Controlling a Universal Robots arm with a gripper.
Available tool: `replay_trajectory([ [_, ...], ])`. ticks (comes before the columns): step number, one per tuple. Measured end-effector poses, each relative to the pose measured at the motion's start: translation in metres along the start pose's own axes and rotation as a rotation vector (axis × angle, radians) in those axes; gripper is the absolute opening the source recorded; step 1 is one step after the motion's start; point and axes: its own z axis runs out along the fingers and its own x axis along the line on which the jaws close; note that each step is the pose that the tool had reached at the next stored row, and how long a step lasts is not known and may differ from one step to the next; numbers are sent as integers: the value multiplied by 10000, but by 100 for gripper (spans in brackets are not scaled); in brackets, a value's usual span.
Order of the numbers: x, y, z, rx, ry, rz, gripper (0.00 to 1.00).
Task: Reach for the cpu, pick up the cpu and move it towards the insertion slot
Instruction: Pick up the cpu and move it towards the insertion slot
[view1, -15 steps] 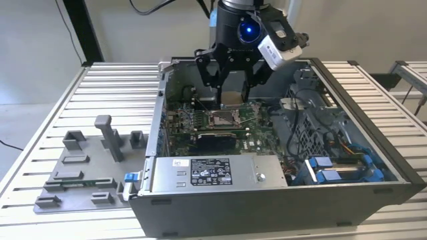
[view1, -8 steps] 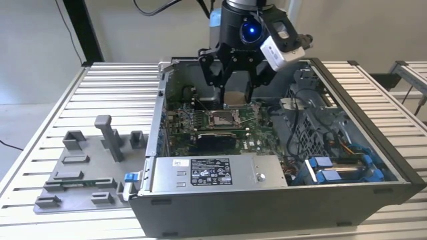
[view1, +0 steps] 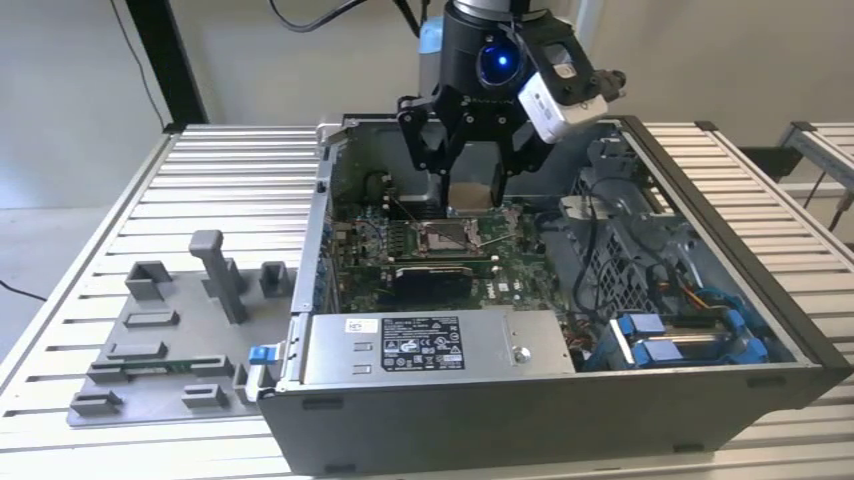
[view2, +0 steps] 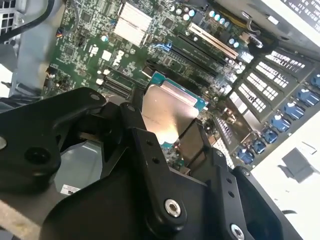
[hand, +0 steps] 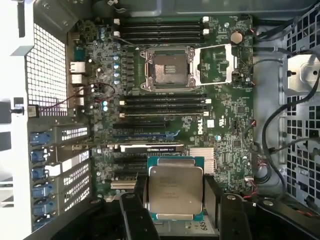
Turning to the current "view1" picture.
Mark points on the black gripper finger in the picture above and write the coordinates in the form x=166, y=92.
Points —
x=523, y=150
x=423, y=140

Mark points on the silver square CPU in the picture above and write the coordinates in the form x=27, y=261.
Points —
x=469, y=196

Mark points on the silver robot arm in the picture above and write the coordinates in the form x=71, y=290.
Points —
x=430, y=60

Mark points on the CPU socket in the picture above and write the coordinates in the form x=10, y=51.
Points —
x=443, y=239

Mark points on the thin metal locking lever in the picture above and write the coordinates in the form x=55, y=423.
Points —
x=497, y=239

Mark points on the green motherboard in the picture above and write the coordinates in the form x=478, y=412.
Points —
x=521, y=280

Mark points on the black graphics card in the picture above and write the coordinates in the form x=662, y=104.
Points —
x=430, y=282

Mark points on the black perforated disk bay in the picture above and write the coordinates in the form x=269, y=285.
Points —
x=621, y=280

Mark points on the blue disk carrier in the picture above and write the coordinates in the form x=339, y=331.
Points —
x=657, y=352
x=259, y=370
x=646, y=324

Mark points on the silver power supply unit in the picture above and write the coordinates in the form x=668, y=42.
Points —
x=467, y=345

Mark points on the metal slat side table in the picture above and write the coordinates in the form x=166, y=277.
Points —
x=821, y=145

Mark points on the grey parts rack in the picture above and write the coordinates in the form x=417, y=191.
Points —
x=194, y=345

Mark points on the black open PC case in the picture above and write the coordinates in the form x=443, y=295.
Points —
x=534, y=425

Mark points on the black upright frame post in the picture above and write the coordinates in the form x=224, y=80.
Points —
x=174, y=65

